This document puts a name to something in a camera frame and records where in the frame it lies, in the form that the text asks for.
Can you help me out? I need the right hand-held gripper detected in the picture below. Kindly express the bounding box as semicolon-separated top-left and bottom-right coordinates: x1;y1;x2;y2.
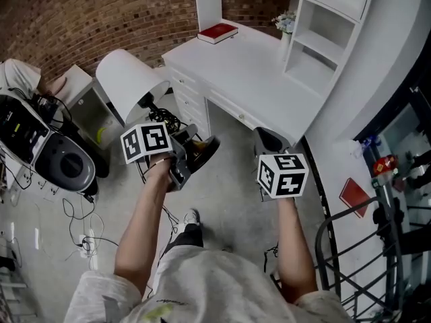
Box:
252;126;310;203

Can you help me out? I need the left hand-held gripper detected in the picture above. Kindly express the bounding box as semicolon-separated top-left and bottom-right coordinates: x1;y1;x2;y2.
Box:
120;122;203;193

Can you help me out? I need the white shade table lamp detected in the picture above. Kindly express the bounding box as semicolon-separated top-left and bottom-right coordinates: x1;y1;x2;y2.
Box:
95;48;222;178

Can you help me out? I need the person's right forearm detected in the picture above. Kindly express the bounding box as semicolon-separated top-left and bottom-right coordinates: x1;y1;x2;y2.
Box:
275;196;319;304

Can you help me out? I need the person's left forearm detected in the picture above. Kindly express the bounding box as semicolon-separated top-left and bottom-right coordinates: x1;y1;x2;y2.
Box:
113;156;178;297

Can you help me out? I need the white desk with shelves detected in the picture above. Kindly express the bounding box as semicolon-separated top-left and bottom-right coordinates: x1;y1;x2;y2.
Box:
161;22;326;147

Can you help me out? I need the white desk shelf unit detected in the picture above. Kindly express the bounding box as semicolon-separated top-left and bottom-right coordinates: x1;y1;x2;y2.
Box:
193;0;378;97

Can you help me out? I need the thin red book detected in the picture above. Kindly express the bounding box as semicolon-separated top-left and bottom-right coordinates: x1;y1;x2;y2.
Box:
339;177;371;219

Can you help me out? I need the person's white shoe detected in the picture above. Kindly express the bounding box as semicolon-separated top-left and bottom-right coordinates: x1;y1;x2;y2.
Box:
183;209;201;227

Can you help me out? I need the clear plastic water bottle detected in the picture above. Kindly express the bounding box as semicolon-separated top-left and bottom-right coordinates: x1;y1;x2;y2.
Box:
371;172;395;190

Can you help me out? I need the red bottle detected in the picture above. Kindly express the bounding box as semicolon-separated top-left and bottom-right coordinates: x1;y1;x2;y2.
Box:
372;155;399;178

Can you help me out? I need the person's black trouser leg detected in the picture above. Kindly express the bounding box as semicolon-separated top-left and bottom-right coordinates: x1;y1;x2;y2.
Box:
164;223;205;255

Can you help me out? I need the thick red hardcover book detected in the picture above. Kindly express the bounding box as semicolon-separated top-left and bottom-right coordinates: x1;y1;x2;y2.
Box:
197;23;239;45

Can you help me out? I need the white side cabinet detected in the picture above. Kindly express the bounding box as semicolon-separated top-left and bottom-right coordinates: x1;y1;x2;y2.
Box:
55;64;125;147

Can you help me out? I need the person's grey speckled t-shirt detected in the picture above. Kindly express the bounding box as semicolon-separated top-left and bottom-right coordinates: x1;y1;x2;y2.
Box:
63;247;354;323

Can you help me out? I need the grey and black machine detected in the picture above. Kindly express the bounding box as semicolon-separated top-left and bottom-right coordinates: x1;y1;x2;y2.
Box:
0;94;98;194

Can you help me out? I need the white vase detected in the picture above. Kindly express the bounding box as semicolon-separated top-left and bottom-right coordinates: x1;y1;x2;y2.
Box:
279;30;293;59

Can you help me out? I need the black metal chair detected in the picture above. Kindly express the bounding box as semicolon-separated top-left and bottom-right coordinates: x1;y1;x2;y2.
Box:
314;196;431;323

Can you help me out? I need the pastel flower bouquet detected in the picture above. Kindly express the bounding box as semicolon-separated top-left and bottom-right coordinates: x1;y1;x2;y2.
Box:
271;10;297;35

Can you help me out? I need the white power strip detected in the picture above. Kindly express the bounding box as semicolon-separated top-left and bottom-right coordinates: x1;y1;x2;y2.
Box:
77;229;98;271

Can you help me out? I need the right hand-held gripper cable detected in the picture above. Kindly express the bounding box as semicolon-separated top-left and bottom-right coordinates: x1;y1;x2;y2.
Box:
263;242;280;274

